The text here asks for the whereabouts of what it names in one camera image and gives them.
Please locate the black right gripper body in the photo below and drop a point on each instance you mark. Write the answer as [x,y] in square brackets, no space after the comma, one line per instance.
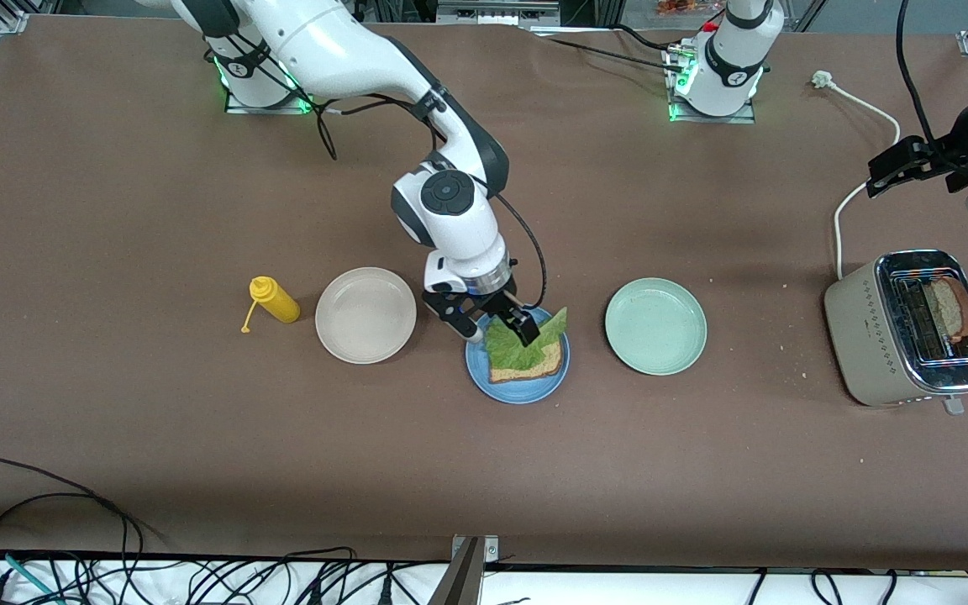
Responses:
[495,303]

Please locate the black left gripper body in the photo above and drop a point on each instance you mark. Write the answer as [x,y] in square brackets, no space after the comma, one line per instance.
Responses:
[943,153]

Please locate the green lettuce leaf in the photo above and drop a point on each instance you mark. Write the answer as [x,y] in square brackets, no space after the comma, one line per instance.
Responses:
[526,355]

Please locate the brown bread slice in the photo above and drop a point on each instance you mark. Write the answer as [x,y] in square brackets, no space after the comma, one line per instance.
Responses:
[534,375]

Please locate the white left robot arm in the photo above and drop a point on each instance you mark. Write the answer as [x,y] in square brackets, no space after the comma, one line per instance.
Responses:
[732,50]

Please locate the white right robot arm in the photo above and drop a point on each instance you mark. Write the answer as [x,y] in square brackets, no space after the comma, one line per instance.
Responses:
[341,50]

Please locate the blue round plate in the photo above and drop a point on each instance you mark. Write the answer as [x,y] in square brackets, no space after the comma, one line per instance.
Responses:
[518,393]

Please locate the beige round plate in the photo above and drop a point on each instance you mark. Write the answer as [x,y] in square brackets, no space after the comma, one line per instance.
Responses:
[366,315]

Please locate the pale green round plate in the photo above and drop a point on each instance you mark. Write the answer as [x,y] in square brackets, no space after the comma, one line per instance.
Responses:
[656,326]

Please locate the bread slice with dark crust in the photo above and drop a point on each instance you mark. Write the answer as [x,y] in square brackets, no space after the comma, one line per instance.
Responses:
[950,311]

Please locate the beige chrome toaster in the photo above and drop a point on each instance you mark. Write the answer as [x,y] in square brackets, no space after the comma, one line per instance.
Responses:
[862,336]

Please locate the yellow mustard squeeze bottle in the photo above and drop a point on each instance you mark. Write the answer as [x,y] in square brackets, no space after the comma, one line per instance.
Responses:
[278,302]

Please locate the orange snack packet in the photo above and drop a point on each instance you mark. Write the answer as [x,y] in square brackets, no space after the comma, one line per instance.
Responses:
[677,7]

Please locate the white lower shelf board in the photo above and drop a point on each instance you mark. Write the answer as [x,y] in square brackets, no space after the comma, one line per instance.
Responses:
[618,592]

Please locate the grey power strip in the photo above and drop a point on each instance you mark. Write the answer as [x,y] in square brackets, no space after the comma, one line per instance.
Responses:
[497,13]

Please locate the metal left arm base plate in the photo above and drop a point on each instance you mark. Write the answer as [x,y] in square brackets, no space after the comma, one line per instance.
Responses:
[715,119]

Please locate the aluminium profile post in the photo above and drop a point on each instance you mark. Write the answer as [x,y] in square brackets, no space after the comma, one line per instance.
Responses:
[463,580]

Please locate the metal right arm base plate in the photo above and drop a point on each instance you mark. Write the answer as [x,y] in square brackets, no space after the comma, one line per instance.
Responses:
[309,107]

